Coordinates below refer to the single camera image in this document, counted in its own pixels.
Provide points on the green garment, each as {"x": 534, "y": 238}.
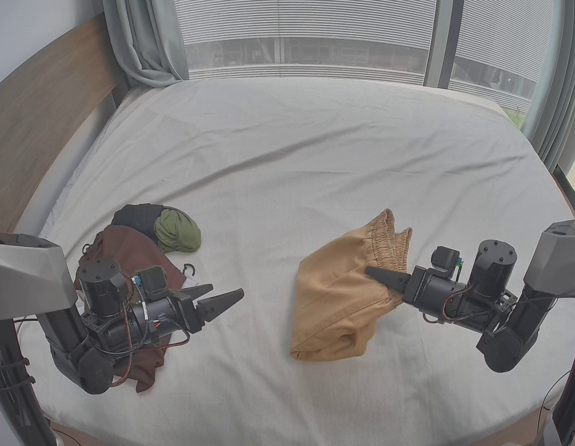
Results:
{"x": 176, "y": 230}

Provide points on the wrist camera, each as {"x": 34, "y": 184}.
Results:
{"x": 152, "y": 284}
{"x": 445, "y": 260}

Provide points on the black garment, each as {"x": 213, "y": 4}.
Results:
{"x": 134, "y": 219}

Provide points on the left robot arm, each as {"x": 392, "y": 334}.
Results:
{"x": 27, "y": 277}

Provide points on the window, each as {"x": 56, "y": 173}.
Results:
{"x": 315, "y": 7}

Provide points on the brown garment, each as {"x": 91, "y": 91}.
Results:
{"x": 125, "y": 249}

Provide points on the tan shorts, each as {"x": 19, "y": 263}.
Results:
{"x": 334, "y": 295}

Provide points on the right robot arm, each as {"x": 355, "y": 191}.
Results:
{"x": 496, "y": 267}

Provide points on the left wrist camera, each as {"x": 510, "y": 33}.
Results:
{"x": 152, "y": 284}

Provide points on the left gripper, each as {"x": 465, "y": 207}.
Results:
{"x": 171, "y": 316}

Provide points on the bed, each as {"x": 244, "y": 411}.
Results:
{"x": 315, "y": 156}

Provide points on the grey-green curtain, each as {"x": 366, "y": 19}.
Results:
{"x": 561, "y": 86}
{"x": 138, "y": 26}

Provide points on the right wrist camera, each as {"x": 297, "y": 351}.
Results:
{"x": 445, "y": 260}

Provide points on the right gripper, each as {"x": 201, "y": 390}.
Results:
{"x": 436, "y": 293}

